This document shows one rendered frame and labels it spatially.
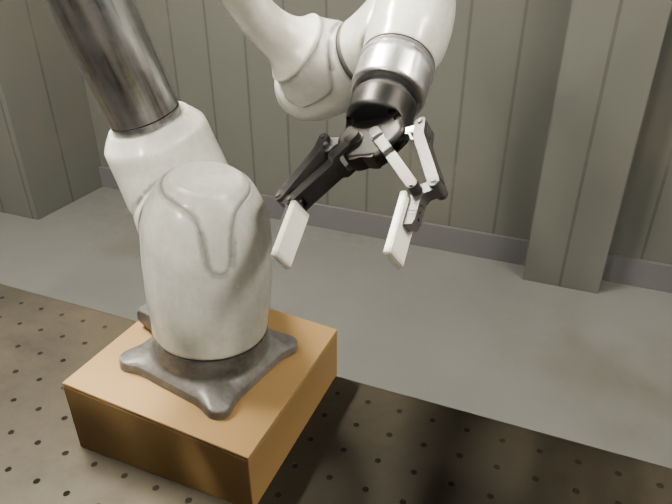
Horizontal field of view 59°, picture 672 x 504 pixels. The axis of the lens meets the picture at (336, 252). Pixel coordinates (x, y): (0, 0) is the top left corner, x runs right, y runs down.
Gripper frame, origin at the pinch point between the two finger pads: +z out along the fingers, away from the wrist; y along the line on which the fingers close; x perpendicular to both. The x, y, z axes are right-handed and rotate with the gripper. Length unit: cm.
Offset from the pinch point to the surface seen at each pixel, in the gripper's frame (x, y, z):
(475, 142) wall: -137, 59, -137
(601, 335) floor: -176, 11, -70
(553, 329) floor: -169, 27, -68
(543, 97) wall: -128, 30, -147
